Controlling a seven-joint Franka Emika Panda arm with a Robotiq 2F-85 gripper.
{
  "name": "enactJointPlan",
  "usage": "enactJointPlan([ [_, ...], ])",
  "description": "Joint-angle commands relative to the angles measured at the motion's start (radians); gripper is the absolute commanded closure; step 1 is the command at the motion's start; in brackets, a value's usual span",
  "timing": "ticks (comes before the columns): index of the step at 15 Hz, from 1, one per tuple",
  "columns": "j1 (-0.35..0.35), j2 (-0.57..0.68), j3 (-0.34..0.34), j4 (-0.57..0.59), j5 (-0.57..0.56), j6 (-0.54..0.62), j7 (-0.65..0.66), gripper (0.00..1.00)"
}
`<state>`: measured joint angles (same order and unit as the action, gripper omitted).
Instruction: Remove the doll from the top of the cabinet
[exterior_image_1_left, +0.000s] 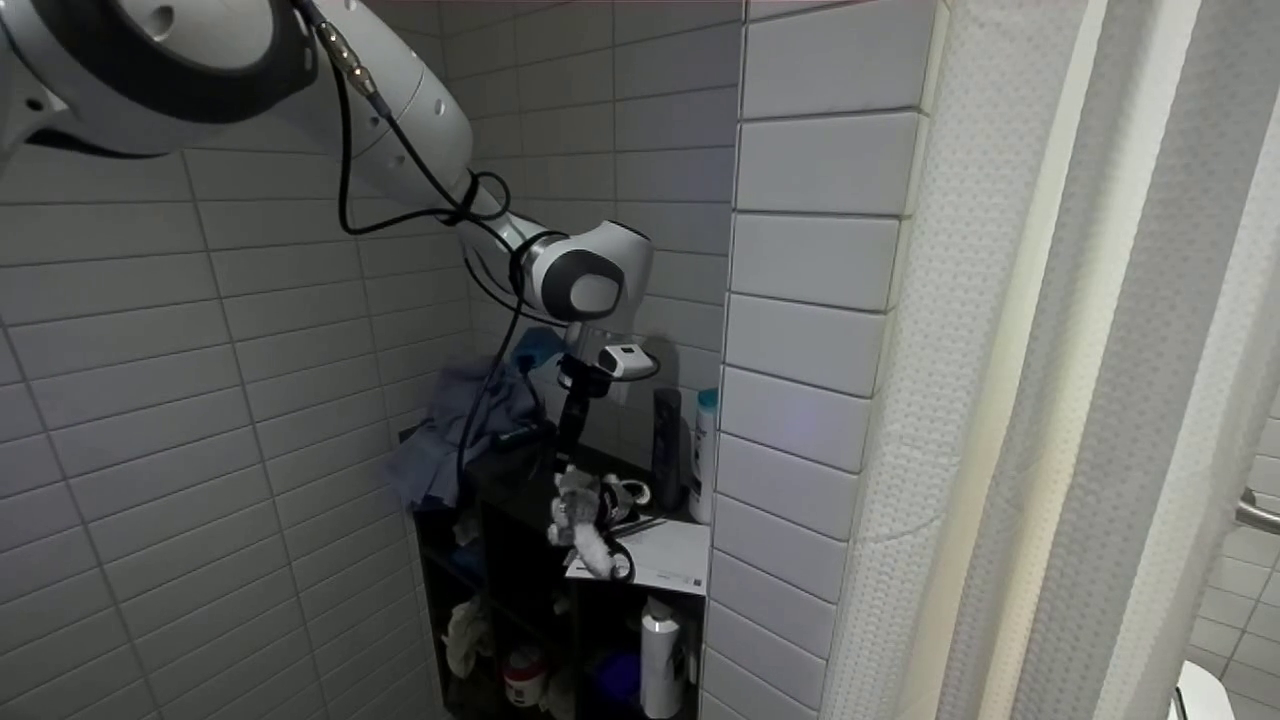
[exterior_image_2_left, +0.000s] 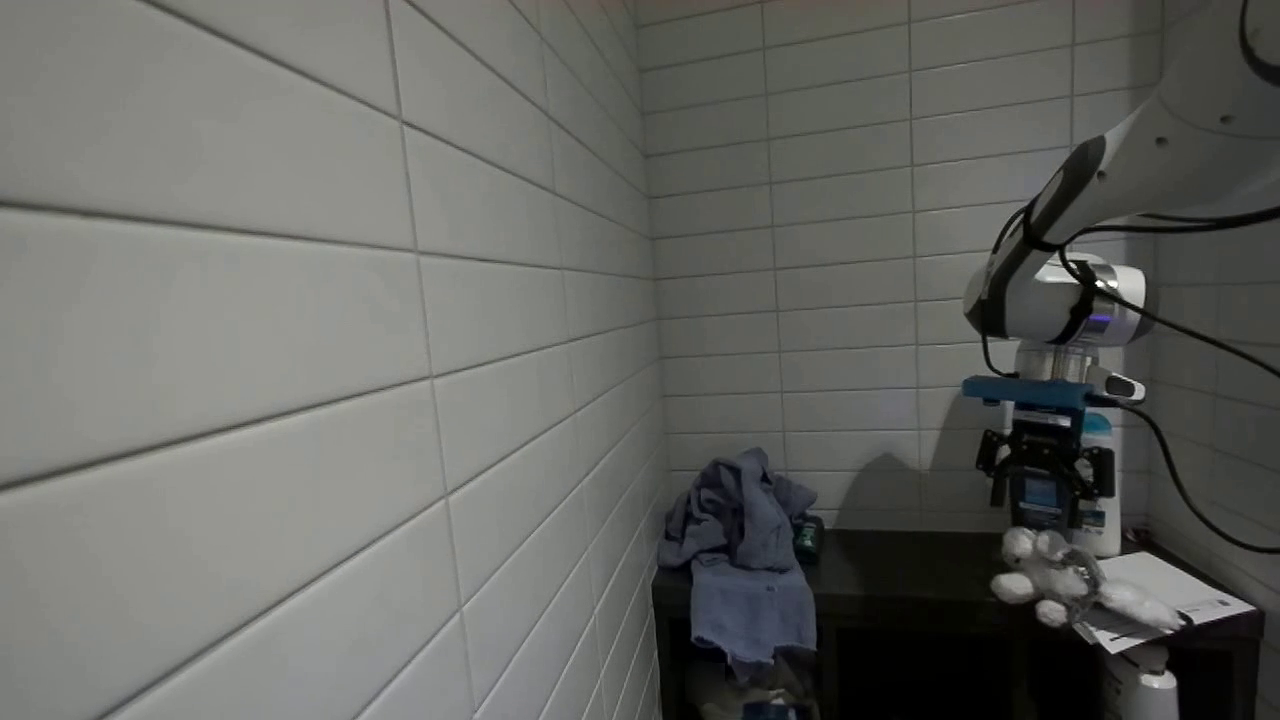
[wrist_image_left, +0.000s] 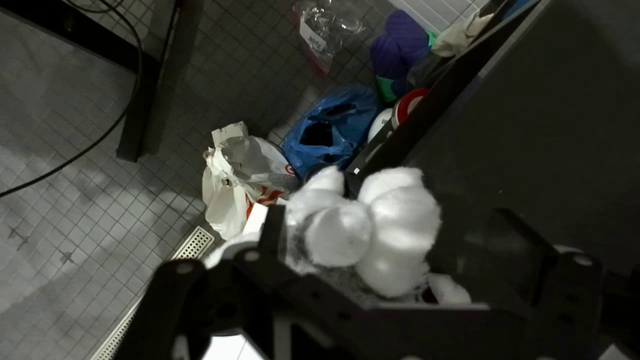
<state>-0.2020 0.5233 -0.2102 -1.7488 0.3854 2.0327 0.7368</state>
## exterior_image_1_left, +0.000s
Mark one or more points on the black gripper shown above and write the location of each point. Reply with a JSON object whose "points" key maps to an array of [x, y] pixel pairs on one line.
{"points": [[581, 392]]}

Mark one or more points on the white plush doll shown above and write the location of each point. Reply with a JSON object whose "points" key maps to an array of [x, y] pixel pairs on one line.
{"points": [[581, 520]]}

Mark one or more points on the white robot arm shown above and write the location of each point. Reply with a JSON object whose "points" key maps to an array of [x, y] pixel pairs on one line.
{"points": [[402, 93]]}

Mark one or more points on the black open shelf cabinet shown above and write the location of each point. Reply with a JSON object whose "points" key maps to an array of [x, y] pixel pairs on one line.
{"points": [[533, 584]]}

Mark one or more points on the dark shower gel bottle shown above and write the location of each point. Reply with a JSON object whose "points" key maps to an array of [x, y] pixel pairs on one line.
{"points": [[671, 452]]}

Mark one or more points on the white paper sheet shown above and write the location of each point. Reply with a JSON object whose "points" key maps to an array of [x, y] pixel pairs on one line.
{"points": [[666, 553]]}

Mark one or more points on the white bottle with blue cap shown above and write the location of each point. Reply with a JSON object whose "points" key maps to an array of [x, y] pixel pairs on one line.
{"points": [[705, 460]]}

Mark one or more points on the blue towel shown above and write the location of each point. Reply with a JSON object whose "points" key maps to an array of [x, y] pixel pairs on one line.
{"points": [[460, 432]]}

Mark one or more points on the white cloth on shelf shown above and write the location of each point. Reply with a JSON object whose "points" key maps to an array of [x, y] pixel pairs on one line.
{"points": [[460, 636]]}

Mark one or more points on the plain white bottle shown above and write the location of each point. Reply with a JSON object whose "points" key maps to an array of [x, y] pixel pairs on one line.
{"points": [[663, 661]]}

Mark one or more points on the blue item on shelf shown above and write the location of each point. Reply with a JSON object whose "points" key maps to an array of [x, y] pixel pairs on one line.
{"points": [[617, 674]]}

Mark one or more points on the red and white container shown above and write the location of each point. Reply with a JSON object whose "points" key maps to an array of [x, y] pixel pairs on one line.
{"points": [[521, 674]]}

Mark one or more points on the white shower curtain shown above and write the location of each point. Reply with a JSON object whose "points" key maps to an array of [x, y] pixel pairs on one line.
{"points": [[1065, 363]]}

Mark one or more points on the white toilet edge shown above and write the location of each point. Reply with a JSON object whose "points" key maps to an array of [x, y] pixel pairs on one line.
{"points": [[1198, 696]]}

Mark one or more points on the blue wrist mount plate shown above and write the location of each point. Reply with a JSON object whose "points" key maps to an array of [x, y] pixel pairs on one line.
{"points": [[537, 350]]}

